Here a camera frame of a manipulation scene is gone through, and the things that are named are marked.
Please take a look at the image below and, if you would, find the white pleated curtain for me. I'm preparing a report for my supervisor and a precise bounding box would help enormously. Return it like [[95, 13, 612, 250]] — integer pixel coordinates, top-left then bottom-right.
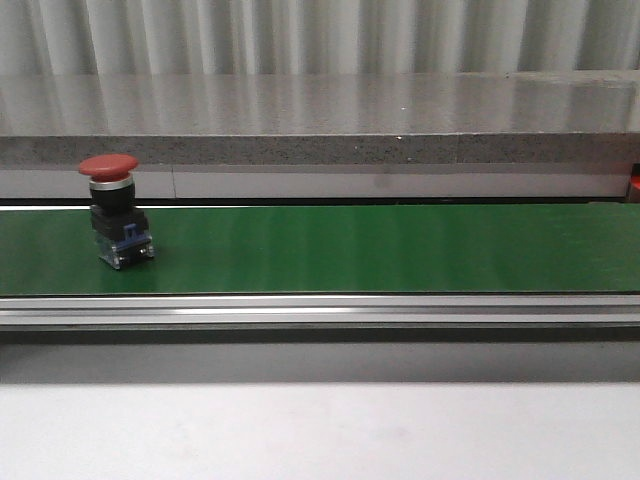
[[1, 1, 639, 75]]

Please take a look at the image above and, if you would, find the grey stone countertop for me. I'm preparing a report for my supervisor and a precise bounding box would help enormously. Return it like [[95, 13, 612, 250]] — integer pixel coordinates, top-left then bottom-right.
[[1, 71, 639, 201]]

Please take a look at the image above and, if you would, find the green conveyor belt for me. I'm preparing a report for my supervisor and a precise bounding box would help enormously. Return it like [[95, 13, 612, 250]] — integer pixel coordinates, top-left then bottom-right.
[[1, 203, 639, 296]]

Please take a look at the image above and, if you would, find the aluminium conveyor frame rail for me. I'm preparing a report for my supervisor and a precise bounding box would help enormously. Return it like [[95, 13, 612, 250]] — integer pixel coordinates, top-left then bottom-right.
[[1, 293, 639, 331]]

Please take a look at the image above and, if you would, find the red object at right edge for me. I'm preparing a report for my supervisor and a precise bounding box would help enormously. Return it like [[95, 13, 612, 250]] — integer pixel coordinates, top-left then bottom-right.
[[627, 164, 640, 203]]

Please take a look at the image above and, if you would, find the red mushroom push button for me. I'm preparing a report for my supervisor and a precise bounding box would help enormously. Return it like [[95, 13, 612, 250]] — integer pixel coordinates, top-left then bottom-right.
[[78, 153, 155, 270]]

